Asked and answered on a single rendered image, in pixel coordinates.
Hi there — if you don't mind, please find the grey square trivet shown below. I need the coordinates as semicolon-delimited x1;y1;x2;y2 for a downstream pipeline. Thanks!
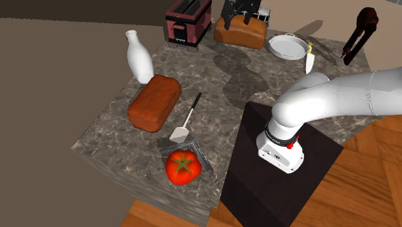
157;130;215;173

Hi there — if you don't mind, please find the brown bread loaf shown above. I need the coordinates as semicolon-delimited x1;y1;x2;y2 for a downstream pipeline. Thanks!
213;14;268;50
127;74;183;133

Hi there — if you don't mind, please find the knife with yellow handle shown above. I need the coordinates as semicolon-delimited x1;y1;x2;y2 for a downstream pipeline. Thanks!
305;42;315;75

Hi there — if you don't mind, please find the dark red toaster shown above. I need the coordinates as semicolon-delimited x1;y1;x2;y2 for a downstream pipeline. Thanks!
165;0;213;53

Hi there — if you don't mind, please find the white spatula with black handle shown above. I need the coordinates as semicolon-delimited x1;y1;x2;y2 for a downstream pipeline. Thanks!
169;92;203;144

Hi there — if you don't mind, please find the dark red kitchen tool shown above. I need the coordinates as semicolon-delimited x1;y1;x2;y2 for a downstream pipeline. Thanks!
341;6;379;66

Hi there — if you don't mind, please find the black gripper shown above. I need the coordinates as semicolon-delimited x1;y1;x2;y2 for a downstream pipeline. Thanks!
220;0;262;31

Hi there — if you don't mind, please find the dark robot stand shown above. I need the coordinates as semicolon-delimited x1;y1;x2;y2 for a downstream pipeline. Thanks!
219;101;345;227

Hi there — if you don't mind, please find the white vase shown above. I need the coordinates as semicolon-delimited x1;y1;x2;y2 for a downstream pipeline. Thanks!
125;30;155;85

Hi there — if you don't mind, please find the white round pan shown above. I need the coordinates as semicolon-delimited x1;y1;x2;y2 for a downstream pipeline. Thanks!
268;32;311;61

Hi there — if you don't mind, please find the red tomato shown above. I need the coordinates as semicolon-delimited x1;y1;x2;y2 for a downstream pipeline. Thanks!
164;149;203;186

